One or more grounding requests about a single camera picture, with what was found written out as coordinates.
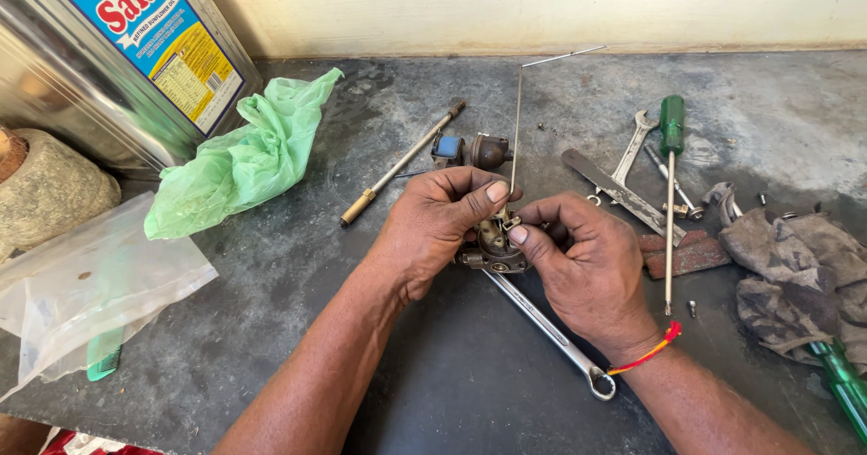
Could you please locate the person's right hand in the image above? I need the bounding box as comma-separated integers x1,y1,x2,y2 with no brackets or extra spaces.
507,192,661,368

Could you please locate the person's left hand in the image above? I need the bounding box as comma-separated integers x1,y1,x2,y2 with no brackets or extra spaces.
370,166,524,304

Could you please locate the grimy metal carburetor body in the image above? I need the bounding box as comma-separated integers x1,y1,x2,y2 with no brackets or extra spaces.
455,202,551,274

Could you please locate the metal rod with brass end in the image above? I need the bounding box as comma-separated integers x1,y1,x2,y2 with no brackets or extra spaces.
339,98,467,229

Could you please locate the long silver combination wrench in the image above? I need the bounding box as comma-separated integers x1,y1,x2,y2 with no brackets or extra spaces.
482,268,617,402

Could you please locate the flat metal file blade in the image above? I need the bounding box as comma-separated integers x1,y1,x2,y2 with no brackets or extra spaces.
561,148,688,247

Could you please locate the blue and brown carburetor part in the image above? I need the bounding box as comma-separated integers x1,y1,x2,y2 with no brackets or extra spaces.
431,133,514,172

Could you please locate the red brick piece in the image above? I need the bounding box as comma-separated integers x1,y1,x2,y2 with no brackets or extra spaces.
638,229,733,280

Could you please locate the red yellow wrist thread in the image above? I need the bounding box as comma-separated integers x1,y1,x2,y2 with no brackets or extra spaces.
607,320,683,376

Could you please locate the small silver socket driver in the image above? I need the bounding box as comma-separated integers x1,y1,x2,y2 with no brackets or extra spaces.
643,144,706,222

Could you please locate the small silver open-end wrench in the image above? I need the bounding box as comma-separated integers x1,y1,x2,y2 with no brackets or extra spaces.
595,109,660,196

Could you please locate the green plastic bag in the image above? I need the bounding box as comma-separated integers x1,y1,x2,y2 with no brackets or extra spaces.
144,68,345,241

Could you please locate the dirty camouflage rag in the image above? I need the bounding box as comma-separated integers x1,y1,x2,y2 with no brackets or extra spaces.
702,182,867,375

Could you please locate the clear plastic zip bag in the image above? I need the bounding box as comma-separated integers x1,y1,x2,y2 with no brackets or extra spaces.
0,191,219,402

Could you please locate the green plastic comb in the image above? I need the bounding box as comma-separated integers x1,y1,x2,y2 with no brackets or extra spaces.
86,325,125,383

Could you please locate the large metal oil tin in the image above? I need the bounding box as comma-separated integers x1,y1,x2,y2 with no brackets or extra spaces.
0,0,265,178

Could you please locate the ball of jute twine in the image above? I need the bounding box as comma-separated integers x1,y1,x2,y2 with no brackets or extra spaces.
0,126,123,264

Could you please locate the green handled screwdriver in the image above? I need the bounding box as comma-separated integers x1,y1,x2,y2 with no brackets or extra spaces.
660,94,686,317

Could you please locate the thin bent metal wire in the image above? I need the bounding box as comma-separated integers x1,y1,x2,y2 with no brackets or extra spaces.
508,45,608,195

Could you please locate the translucent green screwdriver handle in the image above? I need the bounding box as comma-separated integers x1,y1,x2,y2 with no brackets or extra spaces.
809,339,867,446

